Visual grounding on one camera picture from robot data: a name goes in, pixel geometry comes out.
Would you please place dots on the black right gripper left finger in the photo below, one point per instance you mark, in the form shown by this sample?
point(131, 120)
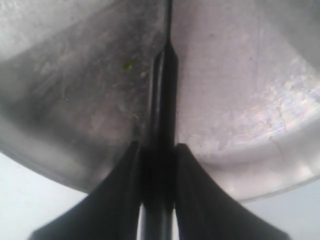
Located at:
point(110, 212)

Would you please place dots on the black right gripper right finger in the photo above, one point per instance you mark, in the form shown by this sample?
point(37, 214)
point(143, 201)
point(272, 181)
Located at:
point(205, 212)

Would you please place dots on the black knife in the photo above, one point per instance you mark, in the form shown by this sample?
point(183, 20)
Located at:
point(159, 164)

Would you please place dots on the round stainless steel plate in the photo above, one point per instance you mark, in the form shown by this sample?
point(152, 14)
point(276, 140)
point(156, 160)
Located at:
point(74, 87)

